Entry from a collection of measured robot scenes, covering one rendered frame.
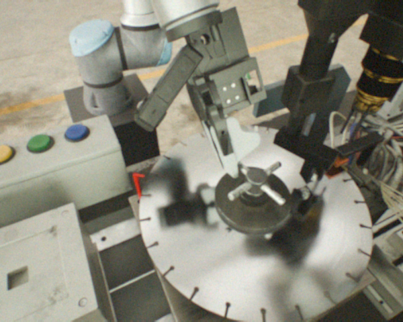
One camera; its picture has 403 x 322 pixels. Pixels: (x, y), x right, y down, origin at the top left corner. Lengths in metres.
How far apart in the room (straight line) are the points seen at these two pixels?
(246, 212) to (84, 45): 0.60
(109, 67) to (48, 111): 1.54
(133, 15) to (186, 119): 1.29
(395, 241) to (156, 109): 0.43
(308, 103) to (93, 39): 0.60
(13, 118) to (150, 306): 2.00
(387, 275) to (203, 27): 0.48
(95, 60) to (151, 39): 0.15
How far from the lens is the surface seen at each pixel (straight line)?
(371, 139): 0.55
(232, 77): 0.36
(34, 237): 0.53
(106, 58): 0.85
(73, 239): 0.49
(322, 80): 0.36
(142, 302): 0.59
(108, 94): 0.90
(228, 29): 0.38
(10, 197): 0.66
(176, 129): 1.97
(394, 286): 0.61
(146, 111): 0.35
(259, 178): 0.40
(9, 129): 2.33
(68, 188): 0.66
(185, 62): 0.36
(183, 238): 0.40
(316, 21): 0.33
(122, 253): 0.63
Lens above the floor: 1.31
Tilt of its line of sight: 48 degrees down
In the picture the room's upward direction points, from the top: straight up
